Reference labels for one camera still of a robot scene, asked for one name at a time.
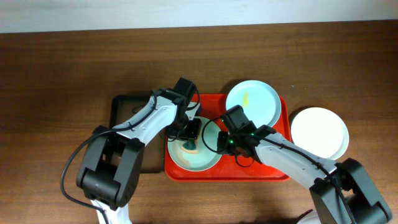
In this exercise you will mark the green yellow sponge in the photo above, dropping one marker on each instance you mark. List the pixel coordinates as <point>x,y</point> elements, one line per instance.
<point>190,147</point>

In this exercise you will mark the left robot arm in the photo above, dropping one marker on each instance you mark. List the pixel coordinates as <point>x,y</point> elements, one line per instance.
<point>111,166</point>

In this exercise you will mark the white plate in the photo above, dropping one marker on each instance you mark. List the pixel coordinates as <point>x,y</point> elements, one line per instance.
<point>320,131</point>

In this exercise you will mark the black plastic tray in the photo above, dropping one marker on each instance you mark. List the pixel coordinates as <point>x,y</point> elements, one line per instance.
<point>124,107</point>

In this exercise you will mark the light blue plate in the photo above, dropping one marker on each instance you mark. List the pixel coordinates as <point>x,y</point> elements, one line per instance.
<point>260,102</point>

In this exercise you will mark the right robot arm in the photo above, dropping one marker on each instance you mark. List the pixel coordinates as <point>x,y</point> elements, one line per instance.
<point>342,192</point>

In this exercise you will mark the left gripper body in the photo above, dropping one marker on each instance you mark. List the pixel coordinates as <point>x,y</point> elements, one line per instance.
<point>189,133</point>

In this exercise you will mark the red plastic tray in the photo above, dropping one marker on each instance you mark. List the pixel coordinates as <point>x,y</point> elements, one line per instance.
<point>226,170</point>

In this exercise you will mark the pale green plate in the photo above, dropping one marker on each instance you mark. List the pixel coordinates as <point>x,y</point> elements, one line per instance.
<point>204,160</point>

